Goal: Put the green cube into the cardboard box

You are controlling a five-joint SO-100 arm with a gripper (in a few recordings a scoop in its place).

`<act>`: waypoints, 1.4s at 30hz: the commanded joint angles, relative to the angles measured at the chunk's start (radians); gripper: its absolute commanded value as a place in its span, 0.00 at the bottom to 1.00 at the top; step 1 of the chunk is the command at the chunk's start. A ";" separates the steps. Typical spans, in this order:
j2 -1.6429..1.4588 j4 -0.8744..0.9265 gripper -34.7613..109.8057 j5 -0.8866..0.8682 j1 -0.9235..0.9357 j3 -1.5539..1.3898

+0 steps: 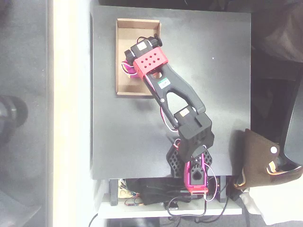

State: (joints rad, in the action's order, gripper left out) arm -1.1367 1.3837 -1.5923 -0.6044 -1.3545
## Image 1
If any dark brown fabric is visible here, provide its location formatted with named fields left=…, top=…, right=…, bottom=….
left=250, top=0, right=303, bottom=63

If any brown felt bag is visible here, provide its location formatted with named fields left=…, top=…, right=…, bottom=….
left=233, top=128, right=303, bottom=190

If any white shelf board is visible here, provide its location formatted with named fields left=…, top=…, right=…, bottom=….
left=97, top=192, right=242, bottom=219

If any black usb connector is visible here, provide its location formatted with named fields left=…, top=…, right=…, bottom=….
left=163, top=200, right=180, bottom=211

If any black power cable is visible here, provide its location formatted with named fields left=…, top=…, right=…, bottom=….
left=89, top=212, right=99, bottom=227

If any black table clamp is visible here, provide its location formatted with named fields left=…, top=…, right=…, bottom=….
left=219, top=176, right=228, bottom=203
left=109, top=179, right=118, bottom=206

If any red white servo wire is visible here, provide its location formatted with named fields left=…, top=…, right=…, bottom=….
left=121, top=60, right=218, bottom=202

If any light wooden piece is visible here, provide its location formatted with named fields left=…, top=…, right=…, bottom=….
left=117, top=185, right=133, bottom=199

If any black perforated arm base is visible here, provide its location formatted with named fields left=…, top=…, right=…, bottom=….
left=166, top=144, right=213, bottom=178

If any white cloth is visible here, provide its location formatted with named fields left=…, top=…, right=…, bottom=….
left=241, top=186, right=303, bottom=227

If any small controller circuit board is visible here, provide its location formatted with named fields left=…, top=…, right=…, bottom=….
left=124, top=198, right=145, bottom=207

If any dark cylindrical object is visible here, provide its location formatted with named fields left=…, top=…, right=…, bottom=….
left=0, top=95, right=29, bottom=142

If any shallow cardboard box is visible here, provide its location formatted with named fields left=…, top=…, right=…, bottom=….
left=115, top=18, right=162, bottom=96

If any black looped cable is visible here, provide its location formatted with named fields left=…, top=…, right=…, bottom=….
left=167, top=198, right=229, bottom=223

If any black chair part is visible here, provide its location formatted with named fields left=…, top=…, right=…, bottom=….
left=283, top=78, right=303, bottom=166

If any black pouch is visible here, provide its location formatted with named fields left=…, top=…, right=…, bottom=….
left=138, top=177, right=191, bottom=206

